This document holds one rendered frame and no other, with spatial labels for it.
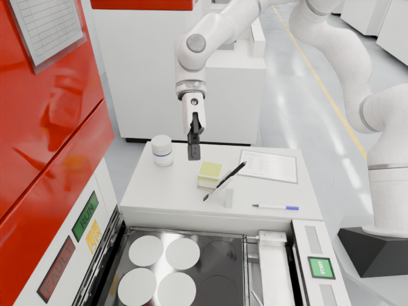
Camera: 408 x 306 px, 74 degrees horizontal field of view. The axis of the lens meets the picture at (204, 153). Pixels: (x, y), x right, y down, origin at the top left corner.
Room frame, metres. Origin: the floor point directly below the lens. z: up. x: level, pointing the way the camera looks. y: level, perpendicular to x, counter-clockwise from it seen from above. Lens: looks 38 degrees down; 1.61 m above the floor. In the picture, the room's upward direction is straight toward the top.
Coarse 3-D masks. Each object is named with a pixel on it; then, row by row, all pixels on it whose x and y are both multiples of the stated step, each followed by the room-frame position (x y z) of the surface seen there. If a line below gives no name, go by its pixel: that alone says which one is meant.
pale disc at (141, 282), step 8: (136, 272) 0.37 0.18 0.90; (144, 272) 0.37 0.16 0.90; (128, 280) 0.35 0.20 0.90; (136, 280) 0.35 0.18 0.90; (144, 280) 0.35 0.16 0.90; (152, 280) 0.35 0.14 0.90; (120, 288) 0.33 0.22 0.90; (128, 288) 0.33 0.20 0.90; (136, 288) 0.33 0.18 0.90; (144, 288) 0.33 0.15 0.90; (152, 288) 0.33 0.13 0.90; (120, 296) 0.31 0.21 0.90; (128, 296) 0.31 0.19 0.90; (136, 296) 0.31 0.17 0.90; (144, 296) 0.31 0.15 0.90; (128, 304) 0.29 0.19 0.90; (136, 304) 0.29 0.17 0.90
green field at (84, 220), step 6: (96, 198) 0.46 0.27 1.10; (90, 204) 0.43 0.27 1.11; (96, 204) 0.45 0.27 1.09; (84, 210) 0.41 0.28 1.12; (90, 210) 0.43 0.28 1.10; (84, 216) 0.40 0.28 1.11; (90, 216) 0.42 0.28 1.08; (78, 222) 0.37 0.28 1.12; (84, 222) 0.39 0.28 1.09; (78, 228) 0.37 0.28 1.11; (84, 228) 0.38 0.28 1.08; (78, 234) 0.36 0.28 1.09
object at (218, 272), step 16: (128, 240) 0.47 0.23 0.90; (208, 240) 0.47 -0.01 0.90; (224, 240) 0.47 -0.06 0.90; (240, 240) 0.47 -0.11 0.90; (128, 256) 0.42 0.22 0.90; (208, 256) 0.42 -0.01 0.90; (224, 256) 0.42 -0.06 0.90; (240, 256) 0.42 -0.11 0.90; (128, 272) 0.38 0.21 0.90; (160, 272) 0.37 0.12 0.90; (176, 272) 0.38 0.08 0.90; (192, 272) 0.37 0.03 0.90; (208, 272) 0.37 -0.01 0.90; (224, 272) 0.38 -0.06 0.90; (240, 272) 0.37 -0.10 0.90; (112, 288) 0.33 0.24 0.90; (208, 288) 0.33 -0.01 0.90; (224, 288) 0.33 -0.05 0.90; (240, 288) 0.33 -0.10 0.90; (112, 304) 0.29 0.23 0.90; (144, 304) 0.29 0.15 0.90; (192, 304) 0.29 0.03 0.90; (208, 304) 0.29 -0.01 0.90; (224, 304) 0.29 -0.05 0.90; (240, 304) 0.29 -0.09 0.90
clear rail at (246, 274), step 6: (246, 240) 0.47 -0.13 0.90; (246, 246) 0.45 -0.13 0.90; (246, 252) 0.43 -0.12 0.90; (246, 264) 0.40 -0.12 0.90; (246, 270) 0.38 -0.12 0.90; (246, 276) 0.36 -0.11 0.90; (246, 282) 0.35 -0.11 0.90; (246, 288) 0.33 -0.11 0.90; (246, 294) 0.31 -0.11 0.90; (246, 300) 0.30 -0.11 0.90
